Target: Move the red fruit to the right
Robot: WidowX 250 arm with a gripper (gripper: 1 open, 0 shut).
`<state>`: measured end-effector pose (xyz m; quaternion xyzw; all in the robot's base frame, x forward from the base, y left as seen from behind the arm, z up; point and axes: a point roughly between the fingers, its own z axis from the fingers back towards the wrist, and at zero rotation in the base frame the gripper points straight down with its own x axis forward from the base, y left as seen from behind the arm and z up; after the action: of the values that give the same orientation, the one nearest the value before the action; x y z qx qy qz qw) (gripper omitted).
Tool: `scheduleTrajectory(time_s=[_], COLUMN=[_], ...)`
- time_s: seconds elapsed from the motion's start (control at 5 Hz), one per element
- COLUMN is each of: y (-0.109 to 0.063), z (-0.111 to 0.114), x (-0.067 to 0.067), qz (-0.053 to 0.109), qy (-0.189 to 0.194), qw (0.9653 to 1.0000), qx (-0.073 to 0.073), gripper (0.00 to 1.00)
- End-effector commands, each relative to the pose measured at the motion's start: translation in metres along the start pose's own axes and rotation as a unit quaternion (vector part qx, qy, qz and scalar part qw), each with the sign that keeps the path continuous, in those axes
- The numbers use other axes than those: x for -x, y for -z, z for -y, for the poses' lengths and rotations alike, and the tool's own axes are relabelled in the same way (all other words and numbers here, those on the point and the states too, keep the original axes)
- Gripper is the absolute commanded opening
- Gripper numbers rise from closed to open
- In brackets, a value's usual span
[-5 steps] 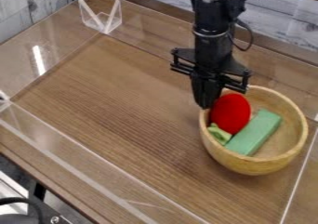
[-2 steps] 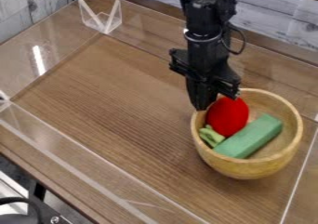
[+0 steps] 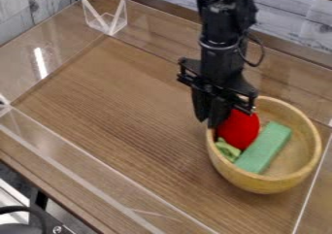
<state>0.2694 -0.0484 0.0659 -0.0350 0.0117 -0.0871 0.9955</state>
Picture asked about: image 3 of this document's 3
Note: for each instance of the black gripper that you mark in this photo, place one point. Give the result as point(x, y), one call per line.
point(219, 87)

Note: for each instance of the clear acrylic tray wall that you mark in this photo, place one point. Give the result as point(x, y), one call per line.
point(112, 203)

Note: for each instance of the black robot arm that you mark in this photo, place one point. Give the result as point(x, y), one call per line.
point(227, 20)

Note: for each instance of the wooden bowl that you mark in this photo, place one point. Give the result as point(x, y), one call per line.
point(294, 163)

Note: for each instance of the black table leg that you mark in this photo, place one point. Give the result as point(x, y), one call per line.
point(40, 200)

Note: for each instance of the red plush strawberry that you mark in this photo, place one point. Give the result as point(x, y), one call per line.
point(236, 133)

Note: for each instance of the clear acrylic corner bracket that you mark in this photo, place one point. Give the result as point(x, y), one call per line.
point(107, 23)

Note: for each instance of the green rectangular block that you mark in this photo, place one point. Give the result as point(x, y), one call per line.
point(263, 149)

